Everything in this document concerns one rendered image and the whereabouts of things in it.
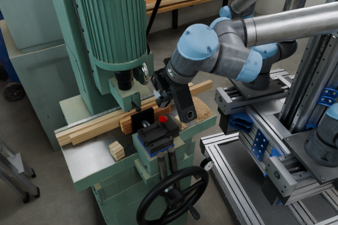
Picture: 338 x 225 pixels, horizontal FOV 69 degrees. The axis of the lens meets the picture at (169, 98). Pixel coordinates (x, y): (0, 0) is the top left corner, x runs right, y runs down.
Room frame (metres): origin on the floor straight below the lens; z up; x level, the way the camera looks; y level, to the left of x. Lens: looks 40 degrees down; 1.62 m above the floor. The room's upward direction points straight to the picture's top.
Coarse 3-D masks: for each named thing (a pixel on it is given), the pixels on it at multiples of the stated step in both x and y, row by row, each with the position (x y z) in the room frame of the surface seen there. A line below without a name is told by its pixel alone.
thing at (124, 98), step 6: (114, 78) 0.77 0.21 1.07; (114, 84) 0.73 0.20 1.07; (132, 84) 0.73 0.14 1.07; (114, 90) 0.72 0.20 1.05; (120, 90) 0.70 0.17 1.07; (126, 90) 0.70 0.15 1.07; (132, 90) 0.70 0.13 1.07; (138, 90) 0.70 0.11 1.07; (114, 96) 0.73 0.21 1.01; (120, 96) 0.67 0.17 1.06; (126, 96) 0.67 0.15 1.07; (132, 96) 0.68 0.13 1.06; (138, 96) 0.69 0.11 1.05; (120, 102) 0.68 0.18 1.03; (126, 102) 0.66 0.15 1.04; (138, 102) 0.69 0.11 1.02; (126, 108) 0.66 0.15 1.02; (132, 108) 0.67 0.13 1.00
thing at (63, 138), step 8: (144, 104) 0.77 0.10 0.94; (112, 112) 0.71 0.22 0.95; (120, 112) 0.71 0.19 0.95; (96, 120) 0.67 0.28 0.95; (104, 120) 0.67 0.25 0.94; (72, 128) 0.63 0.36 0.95; (80, 128) 0.63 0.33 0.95; (56, 136) 0.59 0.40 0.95; (64, 136) 0.59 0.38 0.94; (64, 144) 0.59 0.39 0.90
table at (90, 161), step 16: (192, 96) 0.87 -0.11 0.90; (176, 112) 0.76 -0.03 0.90; (192, 128) 0.68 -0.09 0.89; (80, 144) 0.59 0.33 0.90; (96, 144) 0.59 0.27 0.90; (128, 144) 0.59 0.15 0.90; (80, 160) 0.52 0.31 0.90; (96, 160) 0.52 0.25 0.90; (112, 160) 0.52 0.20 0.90; (128, 160) 0.53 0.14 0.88; (80, 176) 0.46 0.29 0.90; (96, 176) 0.47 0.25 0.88; (144, 176) 0.48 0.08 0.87; (160, 176) 0.49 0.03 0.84
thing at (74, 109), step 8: (144, 88) 1.06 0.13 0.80; (80, 96) 0.99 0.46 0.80; (64, 104) 0.93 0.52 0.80; (72, 104) 0.93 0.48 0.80; (80, 104) 0.93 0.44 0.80; (64, 112) 0.87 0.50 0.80; (72, 112) 0.87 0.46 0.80; (80, 112) 0.87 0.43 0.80; (88, 112) 0.87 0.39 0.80; (72, 120) 0.82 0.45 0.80; (80, 120) 0.82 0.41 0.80; (192, 144) 0.68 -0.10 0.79; (192, 152) 0.69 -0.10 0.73; (128, 176) 0.53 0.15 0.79; (136, 176) 0.54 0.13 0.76; (96, 184) 0.49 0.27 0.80; (112, 184) 0.49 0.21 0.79; (120, 184) 0.51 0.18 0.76; (128, 184) 0.52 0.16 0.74; (104, 192) 0.47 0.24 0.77; (112, 192) 0.49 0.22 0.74; (104, 200) 0.47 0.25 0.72
